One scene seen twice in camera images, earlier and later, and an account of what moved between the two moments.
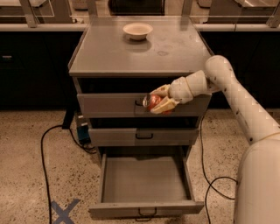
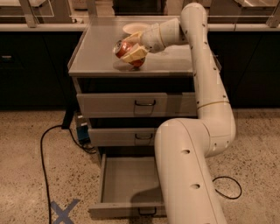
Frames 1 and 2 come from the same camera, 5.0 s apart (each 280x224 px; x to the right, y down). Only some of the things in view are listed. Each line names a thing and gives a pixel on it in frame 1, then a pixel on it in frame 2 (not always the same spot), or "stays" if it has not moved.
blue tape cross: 64,214 stays
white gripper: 179,90 to 152,38
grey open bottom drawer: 145,185 stays
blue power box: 83,130 stays
